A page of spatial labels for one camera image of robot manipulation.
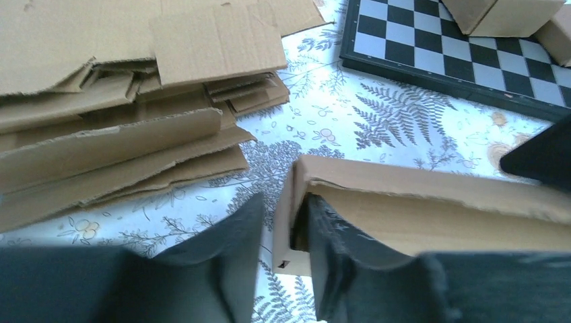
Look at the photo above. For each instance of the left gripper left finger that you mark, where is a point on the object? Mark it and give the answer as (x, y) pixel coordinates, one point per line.
(210, 277)

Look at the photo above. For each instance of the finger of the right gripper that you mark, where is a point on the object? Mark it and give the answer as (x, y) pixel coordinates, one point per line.
(545, 157)

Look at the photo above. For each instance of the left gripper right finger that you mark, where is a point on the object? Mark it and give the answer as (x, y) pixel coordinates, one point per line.
(356, 278)

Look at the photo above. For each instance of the brown cardboard box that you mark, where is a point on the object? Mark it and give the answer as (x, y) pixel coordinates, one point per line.
(414, 210)

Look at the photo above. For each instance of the folded cardboard box flat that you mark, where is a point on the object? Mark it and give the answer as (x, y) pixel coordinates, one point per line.
(554, 36)

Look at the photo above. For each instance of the folded cardboard box upright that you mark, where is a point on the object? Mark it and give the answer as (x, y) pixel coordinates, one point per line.
(502, 18)

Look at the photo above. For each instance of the black white checkerboard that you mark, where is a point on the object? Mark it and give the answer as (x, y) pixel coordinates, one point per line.
(418, 42)

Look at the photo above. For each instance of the floral table mat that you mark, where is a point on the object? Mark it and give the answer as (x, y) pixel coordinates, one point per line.
(333, 112)

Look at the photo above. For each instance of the stack of flat cardboard blanks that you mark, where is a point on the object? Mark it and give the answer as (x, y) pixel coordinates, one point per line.
(109, 100)

